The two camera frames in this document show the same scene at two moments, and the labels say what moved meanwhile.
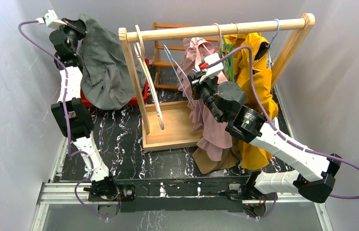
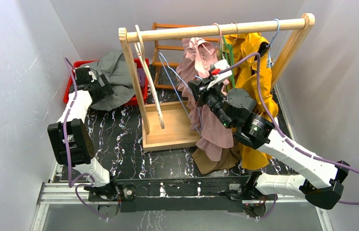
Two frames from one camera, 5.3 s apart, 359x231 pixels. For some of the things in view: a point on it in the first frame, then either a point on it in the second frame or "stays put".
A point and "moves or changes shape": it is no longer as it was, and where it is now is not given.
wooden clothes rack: [165, 126] stays put
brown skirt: [230, 157] stays put
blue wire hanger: [166, 50] → [161, 57]
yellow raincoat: [252, 71] stays put
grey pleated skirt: [105, 82] moves or changes shape
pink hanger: [221, 38] stays put
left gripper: [75, 24] → [103, 91]
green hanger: [225, 47] stays put
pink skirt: [212, 136] stays put
